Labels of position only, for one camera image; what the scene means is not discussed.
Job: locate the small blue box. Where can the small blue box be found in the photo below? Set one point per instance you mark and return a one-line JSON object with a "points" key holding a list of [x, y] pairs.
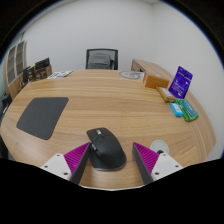
{"points": [[176, 109]]}

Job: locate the small tan box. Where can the small tan box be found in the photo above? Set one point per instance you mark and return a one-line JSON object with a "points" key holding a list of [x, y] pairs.
{"points": [[165, 94]]}

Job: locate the purple standing card package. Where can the purple standing card package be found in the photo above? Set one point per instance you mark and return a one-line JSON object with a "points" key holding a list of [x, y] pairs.
{"points": [[181, 82]]}

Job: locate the black computer mouse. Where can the black computer mouse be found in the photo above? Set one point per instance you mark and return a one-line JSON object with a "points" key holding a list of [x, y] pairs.
{"points": [[106, 150]]}

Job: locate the large brown printed box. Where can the large brown printed box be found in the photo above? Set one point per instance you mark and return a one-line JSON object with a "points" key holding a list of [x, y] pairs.
{"points": [[44, 73]]}

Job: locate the orange-brown cardboard box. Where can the orange-brown cardboard box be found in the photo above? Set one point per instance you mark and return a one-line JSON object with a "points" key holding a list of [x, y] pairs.
{"points": [[156, 82]]}

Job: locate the wooden side desk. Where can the wooden side desk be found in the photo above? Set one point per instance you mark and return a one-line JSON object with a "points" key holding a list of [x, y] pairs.
{"points": [[150, 66]]}

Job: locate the white and green leaflet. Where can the white and green leaflet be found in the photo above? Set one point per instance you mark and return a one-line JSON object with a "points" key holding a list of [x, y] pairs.
{"points": [[60, 74]]}

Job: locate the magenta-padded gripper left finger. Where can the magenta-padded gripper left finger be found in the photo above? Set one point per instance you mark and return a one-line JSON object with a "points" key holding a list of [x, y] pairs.
{"points": [[77, 158]]}

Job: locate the black printed box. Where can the black printed box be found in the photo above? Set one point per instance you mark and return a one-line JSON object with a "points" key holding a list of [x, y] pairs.
{"points": [[42, 63]]}

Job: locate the small brown printed box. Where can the small brown printed box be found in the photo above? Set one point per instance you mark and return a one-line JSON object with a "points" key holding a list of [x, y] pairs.
{"points": [[28, 74]]}

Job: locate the wooden shelf unit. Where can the wooden shelf unit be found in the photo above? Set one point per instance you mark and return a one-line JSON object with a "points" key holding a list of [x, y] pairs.
{"points": [[13, 65]]}

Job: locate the dark grey mouse pad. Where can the dark grey mouse pad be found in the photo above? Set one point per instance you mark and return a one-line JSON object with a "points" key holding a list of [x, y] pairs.
{"points": [[41, 116]]}

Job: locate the black mesh office chair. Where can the black mesh office chair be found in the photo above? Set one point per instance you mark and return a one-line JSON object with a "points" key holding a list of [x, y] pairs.
{"points": [[101, 60]]}

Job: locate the green flat box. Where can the green flat box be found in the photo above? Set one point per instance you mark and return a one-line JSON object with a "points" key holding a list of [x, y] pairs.
{"points": [[188, 110]]}

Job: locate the black padded office chair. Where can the black padded office chair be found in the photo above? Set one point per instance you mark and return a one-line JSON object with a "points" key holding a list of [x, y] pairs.
{"points": [[4, 104]]}

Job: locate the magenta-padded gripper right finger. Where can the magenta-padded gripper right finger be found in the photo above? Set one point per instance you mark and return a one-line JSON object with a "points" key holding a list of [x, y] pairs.
{"points": [[146, 158]]}

